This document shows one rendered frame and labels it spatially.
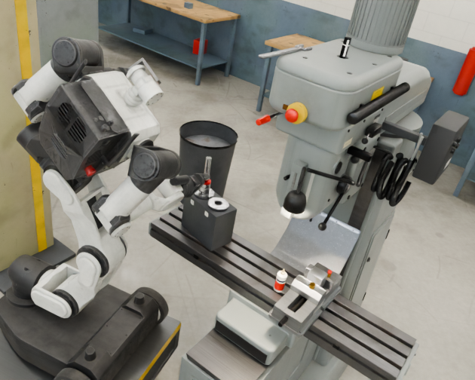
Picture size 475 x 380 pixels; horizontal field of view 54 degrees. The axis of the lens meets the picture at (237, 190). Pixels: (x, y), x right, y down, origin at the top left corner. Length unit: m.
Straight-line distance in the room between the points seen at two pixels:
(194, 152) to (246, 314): 1.89
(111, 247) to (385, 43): 1.22
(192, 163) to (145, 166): 2.26
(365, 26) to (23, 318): 1.81
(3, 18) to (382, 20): 1.82
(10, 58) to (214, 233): 1.44
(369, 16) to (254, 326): 1.21
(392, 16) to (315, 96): 0.44
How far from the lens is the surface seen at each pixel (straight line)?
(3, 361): 2.40
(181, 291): 3.19
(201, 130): 3.99
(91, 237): 1.83
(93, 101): 1.45
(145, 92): 1.45
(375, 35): 1.66
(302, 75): 1.35
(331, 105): 1.33
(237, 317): 1.95
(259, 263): 2.04
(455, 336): 3.59
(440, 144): 1.70
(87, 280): 1.92
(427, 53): 5.82
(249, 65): 6.89
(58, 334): 2.23
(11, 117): 2.86
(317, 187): 1.59
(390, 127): 1.83
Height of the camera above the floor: 2.26
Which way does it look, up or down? 32 degrees down
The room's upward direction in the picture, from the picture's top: 10 degrees clockwise
